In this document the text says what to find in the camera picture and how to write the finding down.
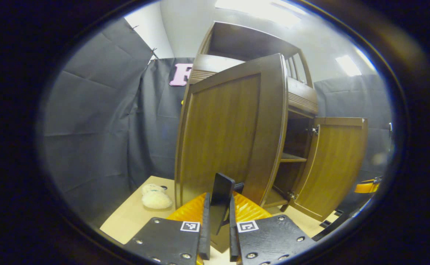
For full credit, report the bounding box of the black backdrop cloth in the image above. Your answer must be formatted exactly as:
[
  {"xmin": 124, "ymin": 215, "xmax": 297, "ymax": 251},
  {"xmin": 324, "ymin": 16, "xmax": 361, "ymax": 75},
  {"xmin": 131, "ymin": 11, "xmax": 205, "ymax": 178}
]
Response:
[{"xmin": 40, "ymin": 18, "xmax": 394, "ymax": 229}]

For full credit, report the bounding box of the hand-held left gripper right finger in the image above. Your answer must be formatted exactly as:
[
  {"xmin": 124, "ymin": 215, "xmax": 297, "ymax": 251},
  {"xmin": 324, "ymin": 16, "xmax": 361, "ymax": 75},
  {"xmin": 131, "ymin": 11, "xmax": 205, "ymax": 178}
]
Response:
[{"xmin": 229, "ymin": 191, "xmax": 316, "ymax": 265}]

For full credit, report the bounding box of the large ceiling light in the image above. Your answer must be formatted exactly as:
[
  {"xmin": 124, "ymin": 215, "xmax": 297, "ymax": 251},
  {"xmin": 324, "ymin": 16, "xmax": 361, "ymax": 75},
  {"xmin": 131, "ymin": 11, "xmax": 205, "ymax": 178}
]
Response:
[{"xmin": 215, "ymin": 0, "xmax": 307, "ymax": 28}]

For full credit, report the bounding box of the small ceiling light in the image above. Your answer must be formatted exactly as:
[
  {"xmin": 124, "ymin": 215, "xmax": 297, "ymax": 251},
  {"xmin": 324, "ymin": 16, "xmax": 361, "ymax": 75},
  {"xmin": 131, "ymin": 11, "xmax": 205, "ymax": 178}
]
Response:
[{"xmin": 335, "ymin": 54, "xmax": 362, "ymax": 77}]

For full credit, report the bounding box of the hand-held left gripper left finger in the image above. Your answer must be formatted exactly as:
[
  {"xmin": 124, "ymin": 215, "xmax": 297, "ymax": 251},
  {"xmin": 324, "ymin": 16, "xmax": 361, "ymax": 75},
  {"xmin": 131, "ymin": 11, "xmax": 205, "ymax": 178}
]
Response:
[{"xmin": 125, "ymin": 192, "xmax": 212, "ymax": 265}]

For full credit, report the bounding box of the wooden shoe cabinet door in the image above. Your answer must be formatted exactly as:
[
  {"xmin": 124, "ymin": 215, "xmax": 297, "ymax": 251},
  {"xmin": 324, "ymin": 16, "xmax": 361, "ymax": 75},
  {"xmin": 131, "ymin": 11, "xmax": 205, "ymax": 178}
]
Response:
[
  {"xmin": 174, "ymin": 53, "xmax": 289, "ymax": 254},
  {"xmin": 290, "ymin": 117, "xmax": 369, "ymax": 222}
]

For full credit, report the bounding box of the wooden cabinet shelf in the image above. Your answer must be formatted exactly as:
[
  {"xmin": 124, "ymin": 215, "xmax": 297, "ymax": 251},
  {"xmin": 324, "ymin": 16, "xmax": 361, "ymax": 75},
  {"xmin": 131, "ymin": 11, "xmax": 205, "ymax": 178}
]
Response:
[{"xmin": 280, "ymin": 153, "xmax": 307, "ymax": 163}]

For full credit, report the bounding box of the cream plush toy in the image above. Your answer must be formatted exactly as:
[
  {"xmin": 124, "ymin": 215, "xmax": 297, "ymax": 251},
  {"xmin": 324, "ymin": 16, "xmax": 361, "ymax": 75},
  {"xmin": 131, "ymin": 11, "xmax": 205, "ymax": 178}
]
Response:
[{"xmin": 141, "ymin": 183, "xmax": 173, "ymax": 209}]

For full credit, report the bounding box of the wooden double-door shoe cabinet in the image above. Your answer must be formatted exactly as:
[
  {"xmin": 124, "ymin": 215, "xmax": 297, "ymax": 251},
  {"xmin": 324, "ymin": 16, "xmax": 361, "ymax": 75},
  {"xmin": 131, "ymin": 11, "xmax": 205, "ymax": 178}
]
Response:
[{"xmin": 187, "ymin": 21, "xmax": 320, "ymax": 213}]

